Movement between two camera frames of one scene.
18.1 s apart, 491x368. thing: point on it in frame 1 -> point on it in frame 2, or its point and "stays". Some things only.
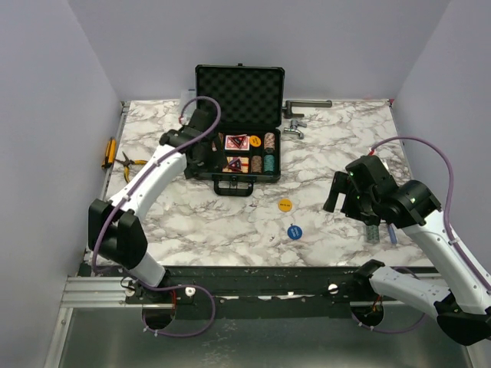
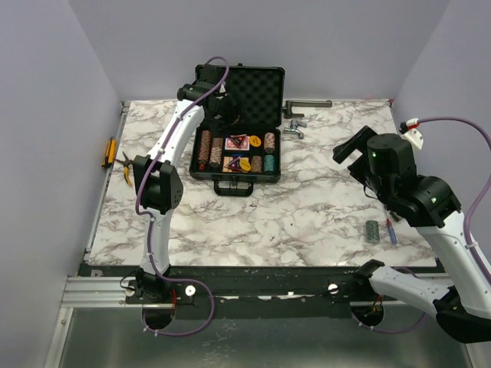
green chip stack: x=268 y=164 stays
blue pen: x=392 y=234 stays
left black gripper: x=215 y=159 -> x=234 y=114
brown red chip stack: x=256 y=163 stays
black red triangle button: x=238 y=139 stays
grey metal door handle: x=303 y=103 stays
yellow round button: x=285 y=205 -> x=245 y=164
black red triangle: x=235 y=165 stays
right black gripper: x=339 y=184 -> x=360 y=141
